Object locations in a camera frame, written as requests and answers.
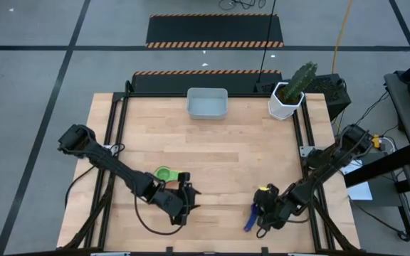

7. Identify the black aluminium table frame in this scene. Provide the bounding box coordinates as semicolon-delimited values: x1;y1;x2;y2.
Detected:
59;80;362;256

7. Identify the white plant pot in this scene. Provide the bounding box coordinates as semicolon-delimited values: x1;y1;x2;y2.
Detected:
268;82;305;122

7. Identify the green cactus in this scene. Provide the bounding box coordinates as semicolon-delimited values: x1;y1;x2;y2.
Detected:
282;60;319;103

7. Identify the light grey plastic basket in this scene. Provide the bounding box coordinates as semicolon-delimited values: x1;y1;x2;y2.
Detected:
186;87;229;120

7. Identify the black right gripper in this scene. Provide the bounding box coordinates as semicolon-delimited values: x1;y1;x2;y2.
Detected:
253;183;293;230

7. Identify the large orange measuring cup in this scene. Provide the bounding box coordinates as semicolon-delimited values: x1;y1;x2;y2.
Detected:
153;165;191;184

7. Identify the yellow hanging cable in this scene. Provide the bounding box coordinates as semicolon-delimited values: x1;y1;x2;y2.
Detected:
332;0;382;145

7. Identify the black striped cable ramp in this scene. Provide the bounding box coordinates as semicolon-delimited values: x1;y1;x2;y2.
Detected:
145;13;285;49
131;69;283;95

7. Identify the coiled black floor cable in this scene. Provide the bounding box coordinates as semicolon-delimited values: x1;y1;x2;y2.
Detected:
219;0;267;11

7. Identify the white paper sheet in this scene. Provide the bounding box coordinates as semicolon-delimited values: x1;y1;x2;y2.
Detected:
340;159;374;202

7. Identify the black perforated computer case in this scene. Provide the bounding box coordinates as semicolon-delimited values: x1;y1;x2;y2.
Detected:
254;73;352;121

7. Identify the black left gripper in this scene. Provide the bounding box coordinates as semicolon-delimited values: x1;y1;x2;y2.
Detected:
150;171;202;227

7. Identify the black hanging cable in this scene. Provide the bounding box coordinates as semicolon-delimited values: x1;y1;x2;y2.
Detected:
256;0;278;85

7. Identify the small dark blue measuring cup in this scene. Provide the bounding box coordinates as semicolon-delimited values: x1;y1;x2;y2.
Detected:
243;203;260;233

